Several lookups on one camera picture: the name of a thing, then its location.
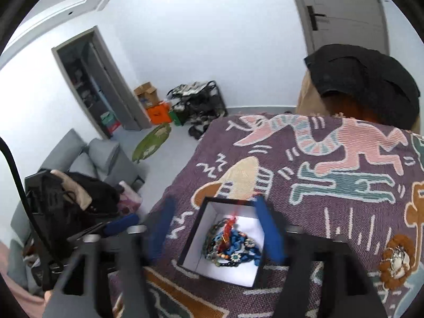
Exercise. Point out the black door handle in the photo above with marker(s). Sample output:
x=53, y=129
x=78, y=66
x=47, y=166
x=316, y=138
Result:
x=313, y=17

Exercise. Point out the dark closet doorway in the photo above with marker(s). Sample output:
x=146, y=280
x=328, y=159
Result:
x=98, y=85

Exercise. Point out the mixed jewelry pile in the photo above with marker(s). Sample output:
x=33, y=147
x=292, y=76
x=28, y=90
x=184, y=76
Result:
x=399, y=262

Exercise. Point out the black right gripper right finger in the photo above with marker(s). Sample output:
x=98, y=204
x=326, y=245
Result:
x=345, y=289

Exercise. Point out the purple patterned woven blanket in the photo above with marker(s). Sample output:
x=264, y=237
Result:
x=331, y=176

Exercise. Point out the black shoes on floor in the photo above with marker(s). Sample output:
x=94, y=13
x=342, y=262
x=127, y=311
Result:
x=197, y=130

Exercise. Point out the grey door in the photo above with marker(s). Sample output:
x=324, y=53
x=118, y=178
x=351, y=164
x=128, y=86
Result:
x=349, y=22

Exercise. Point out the grey sofa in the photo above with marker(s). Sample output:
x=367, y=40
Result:
x=100, y=159

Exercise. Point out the black garment on chair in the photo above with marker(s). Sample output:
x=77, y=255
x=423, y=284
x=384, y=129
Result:
x=364, y=84

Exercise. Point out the orange storage box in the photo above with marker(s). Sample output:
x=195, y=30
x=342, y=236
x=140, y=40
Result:
x=159, y=114

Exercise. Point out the blue chunky bead jewelry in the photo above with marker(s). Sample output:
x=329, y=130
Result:
x=241, y=249

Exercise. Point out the black white jewelry box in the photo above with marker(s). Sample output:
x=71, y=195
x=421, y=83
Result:
x=222, y=215

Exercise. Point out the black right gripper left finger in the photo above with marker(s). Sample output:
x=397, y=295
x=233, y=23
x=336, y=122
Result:
x=82, y=289

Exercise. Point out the green leaf floor mat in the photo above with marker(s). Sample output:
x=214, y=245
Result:
x=152, y=142

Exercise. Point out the black shoe rack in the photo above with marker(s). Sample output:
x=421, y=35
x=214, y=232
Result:
x=196, y=102

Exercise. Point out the black bag on sofa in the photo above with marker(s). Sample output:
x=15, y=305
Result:
x=57, y=214

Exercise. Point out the cardboard box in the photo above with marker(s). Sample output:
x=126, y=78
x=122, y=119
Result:
x=146, y=93

